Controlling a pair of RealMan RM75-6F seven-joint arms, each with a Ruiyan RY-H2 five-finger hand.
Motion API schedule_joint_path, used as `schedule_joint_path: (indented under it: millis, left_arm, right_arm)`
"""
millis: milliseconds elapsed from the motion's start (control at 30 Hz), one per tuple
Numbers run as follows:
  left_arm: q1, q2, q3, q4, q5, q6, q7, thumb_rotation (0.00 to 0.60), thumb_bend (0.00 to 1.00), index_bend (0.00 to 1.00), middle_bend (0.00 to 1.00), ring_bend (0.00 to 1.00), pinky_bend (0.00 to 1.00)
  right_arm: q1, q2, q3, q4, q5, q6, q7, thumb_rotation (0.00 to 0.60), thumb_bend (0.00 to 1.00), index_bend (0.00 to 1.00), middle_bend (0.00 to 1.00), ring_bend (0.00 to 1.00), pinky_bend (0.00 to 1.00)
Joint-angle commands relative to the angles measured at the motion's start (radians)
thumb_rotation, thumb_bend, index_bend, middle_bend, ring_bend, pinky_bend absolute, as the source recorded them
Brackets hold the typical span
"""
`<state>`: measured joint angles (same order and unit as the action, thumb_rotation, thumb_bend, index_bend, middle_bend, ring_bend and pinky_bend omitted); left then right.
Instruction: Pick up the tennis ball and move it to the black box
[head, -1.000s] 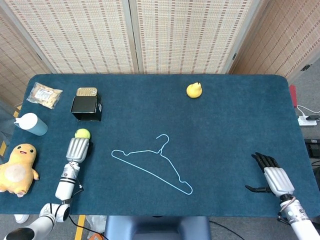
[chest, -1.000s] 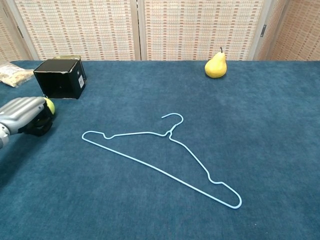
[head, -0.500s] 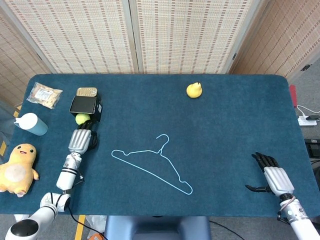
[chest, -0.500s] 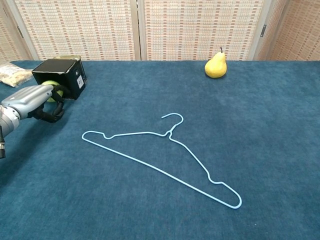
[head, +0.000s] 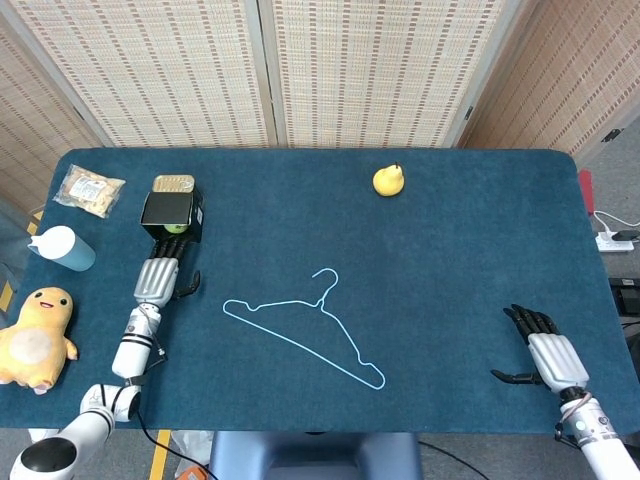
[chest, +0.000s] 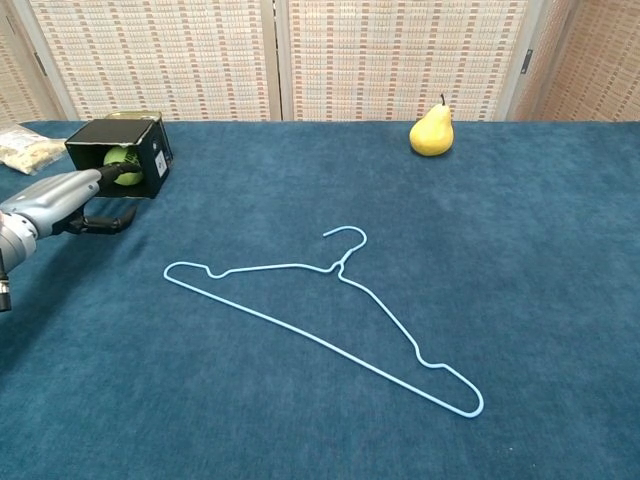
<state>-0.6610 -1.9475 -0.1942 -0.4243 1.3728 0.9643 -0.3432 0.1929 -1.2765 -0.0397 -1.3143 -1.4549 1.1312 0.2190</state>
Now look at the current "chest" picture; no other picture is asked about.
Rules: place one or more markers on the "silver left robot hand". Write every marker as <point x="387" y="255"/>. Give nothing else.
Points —
<point x="55" y="200"/>

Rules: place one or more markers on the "green tennis ball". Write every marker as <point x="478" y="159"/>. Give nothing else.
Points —
<point x="122" y="167"/>

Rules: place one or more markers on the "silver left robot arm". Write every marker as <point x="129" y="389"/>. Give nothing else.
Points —
<point x="12" y="250"/>

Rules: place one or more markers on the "black open cardboard box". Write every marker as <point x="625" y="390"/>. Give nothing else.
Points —
<point x="150" y="160"/>

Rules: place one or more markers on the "clear plastic snack bag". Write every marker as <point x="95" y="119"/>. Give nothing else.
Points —
<point x="30" y="150"/>

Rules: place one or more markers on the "woven folding screen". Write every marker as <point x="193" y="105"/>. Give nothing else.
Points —
<point x="320" y="55"/>

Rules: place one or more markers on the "yellow pear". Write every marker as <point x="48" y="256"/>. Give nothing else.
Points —
<point x="432" y="132"/>

